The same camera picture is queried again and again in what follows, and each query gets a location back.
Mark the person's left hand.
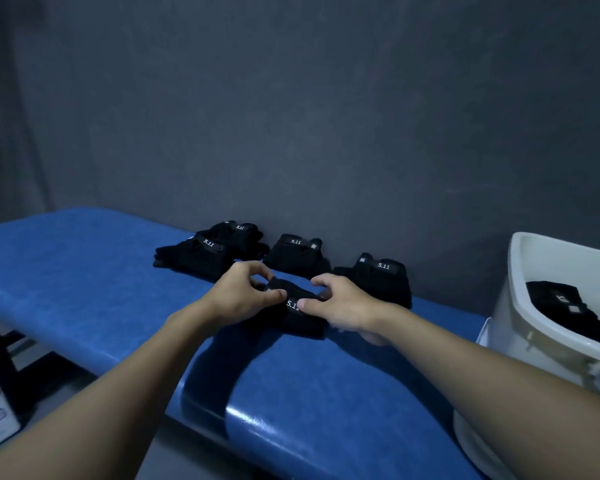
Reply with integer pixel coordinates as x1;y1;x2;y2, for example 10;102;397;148
199;260;288;327

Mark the person's right hand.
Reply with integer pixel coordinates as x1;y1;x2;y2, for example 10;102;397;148
297;273;397;347

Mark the white plastic lid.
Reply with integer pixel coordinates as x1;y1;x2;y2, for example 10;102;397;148
452;317;519;480

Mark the white storage box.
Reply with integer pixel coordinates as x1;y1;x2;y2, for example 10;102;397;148
489;232;600;391

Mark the person's right forearm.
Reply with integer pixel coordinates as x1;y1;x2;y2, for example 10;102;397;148
379;302;600;480

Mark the person's left forearm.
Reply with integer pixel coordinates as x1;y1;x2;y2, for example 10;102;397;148
0;299;221;480

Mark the blue padded bench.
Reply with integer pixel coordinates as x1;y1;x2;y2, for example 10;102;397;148
0;207;489;480

